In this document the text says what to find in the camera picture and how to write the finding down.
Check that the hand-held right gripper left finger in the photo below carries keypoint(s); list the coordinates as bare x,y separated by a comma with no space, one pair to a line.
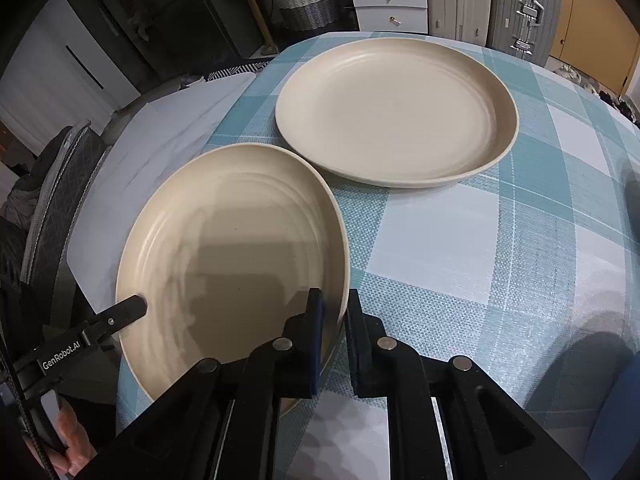
315,345

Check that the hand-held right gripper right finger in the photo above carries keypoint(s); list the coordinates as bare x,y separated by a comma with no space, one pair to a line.
353,350

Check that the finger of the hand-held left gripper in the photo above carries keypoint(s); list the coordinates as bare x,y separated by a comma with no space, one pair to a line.
125,310

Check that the cream plate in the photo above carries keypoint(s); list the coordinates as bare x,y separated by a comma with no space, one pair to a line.
225,240
395,110

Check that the person's left hand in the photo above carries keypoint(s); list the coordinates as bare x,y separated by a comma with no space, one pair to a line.
75,445

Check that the teal checked tablecloth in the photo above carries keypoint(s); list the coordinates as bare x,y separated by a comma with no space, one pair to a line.
450,245

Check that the white closet door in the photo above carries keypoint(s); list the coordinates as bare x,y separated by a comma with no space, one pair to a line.
60,85

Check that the black white striped rug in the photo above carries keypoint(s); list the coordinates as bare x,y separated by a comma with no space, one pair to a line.
240,69

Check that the dark refrigerator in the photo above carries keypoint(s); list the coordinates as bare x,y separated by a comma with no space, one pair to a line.
165,20

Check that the grey white woven basket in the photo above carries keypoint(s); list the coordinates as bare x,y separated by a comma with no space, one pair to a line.
305,5

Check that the beige hard suitcase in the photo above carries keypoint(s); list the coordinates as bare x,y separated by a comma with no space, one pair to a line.
462,0

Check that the silver hard suitcase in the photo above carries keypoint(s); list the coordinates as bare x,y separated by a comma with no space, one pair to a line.
525,10

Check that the wooden door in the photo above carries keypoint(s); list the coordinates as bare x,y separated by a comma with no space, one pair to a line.
590,25

